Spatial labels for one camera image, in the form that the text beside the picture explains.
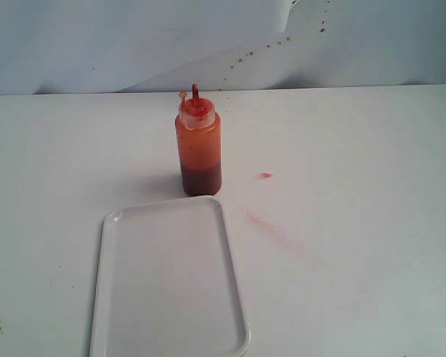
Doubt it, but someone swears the red sauce squeeze bottle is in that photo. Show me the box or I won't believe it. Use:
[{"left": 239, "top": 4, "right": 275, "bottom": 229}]
[{"left": 175, "top": 83, "right": 222, "bottom": 196}]

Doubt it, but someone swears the white rectangular tray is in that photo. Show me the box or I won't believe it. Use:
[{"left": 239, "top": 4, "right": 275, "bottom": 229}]
[{"left": 89, "top": 196, "right": 251, "bottom": 356}]

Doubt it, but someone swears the white paper backdrop sheet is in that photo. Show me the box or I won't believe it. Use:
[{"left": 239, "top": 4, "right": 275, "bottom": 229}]
[{"left": 0, "top": 1, "right": 294, "bottom": 94}]

